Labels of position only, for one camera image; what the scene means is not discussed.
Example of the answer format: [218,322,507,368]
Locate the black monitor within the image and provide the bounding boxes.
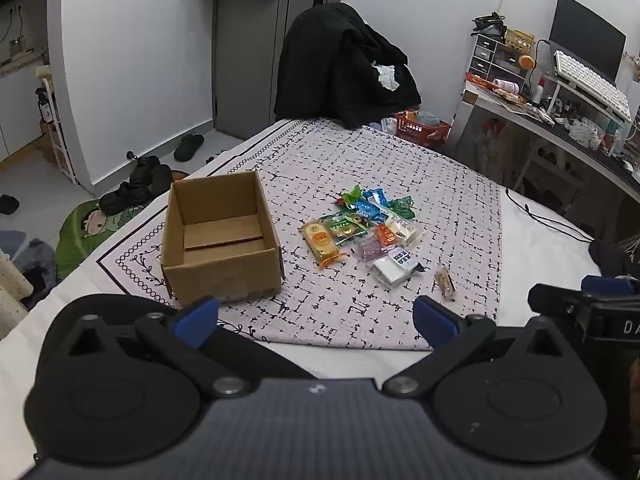
[549,0,627,83]

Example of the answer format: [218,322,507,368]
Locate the purple candy packet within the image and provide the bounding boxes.
[356,237,388,263]

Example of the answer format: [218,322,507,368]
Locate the grey fluffy rug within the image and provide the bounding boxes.
[12,237,58,306]

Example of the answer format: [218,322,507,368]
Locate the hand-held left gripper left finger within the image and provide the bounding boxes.
[64,296,251,400]

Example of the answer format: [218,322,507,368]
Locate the red plastic basket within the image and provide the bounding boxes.
[395,111,452,148]

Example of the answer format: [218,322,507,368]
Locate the black slipper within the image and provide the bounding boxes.
[173,134,205,162]

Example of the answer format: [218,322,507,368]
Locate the white grey snack packet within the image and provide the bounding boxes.
[371,246,419,289]

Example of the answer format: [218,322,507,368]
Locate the cream dotted curtain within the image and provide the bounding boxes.
[0,255,33,341]

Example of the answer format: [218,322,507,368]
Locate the green candy packet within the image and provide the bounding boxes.
[334,185,363,211]

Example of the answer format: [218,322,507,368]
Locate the small orange snack packet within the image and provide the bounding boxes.
[374,224,398,250]

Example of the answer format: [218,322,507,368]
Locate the white narrow rack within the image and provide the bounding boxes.
[36,77,78,186]

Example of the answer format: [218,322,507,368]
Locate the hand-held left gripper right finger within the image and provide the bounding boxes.
[382,295,573,398]

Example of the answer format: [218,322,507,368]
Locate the green leaf cartoon rug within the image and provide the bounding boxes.
[54,199,151,281]

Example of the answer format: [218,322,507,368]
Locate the black cable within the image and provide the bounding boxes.
[505,187,593,243]

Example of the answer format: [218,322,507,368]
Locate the desktop drawer organizer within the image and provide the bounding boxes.
[469,34,531,81]

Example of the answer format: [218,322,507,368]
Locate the green and gold snack packet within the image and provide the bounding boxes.
[320,211,371,246]

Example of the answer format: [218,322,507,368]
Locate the wicker basket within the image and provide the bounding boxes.
[505,29,535,53]

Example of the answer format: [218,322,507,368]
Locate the white curved desk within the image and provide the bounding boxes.
[457,82,640,211]

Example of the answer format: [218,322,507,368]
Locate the cream white snack packet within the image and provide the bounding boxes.
[385,215,419,247]

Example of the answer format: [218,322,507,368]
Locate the blue floor mat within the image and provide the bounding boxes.
[0,230,28,256]

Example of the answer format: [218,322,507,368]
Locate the white keyboard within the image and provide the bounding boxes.
[553,50,633,122]

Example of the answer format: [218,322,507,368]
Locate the grey door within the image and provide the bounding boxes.
[212,0,346,141]

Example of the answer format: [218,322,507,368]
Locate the small brown snack stick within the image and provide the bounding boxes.
[435,267,457,302]

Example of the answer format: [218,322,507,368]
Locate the orange rice cracker packet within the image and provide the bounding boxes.
[299,219,350,270]

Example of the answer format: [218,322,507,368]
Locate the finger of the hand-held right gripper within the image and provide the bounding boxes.
[581,275,637,297]
[528,283,583,317]

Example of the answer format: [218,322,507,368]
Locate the cardboard box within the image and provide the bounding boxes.
[161,170,286,307]

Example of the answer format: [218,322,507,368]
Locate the black jacket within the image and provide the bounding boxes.
[274,2,422,130]

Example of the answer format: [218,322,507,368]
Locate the black patterned white cloth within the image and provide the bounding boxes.
[97,117,503,352]

